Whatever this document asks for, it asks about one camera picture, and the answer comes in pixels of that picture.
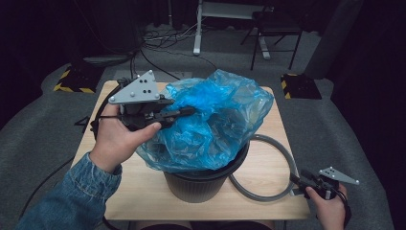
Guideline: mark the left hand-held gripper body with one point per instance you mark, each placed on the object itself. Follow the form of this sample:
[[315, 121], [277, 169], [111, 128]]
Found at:
[[140, 91]]

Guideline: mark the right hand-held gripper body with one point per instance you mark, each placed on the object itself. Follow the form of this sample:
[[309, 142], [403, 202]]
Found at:
[[328, 185]]

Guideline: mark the blue plastic trash bag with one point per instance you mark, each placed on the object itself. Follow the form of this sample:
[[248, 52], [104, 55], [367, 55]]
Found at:
[[217, 127]]

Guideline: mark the dark grey ribbed trash bin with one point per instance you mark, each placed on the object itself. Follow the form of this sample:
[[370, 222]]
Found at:
[[191, 188]]

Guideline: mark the person's right hand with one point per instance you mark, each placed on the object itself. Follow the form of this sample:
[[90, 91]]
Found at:
[[332, 212]]

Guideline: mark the person's left hand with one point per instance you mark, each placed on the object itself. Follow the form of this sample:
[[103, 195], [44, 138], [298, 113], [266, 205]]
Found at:
[[118, 143]]

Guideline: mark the grey tape strip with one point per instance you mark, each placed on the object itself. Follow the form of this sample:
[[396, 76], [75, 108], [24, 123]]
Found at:
[[297, 192]]

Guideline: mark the grey flat floor board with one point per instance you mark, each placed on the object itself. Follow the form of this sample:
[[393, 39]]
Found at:
[[105, 60]]

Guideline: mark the yellow black striped block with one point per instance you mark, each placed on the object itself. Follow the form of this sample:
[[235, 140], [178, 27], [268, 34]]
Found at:
[[301, 86], [79, 80]]

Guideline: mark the black metal chair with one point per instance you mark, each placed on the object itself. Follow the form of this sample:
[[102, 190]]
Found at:
[[277, 30]]

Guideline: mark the grey padded column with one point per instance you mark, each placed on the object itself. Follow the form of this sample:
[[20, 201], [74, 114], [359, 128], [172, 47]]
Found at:
[[332, 38]]

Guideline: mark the white desk frame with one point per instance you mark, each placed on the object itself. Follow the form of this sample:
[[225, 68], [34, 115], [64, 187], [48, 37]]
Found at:
[[198, 38]]

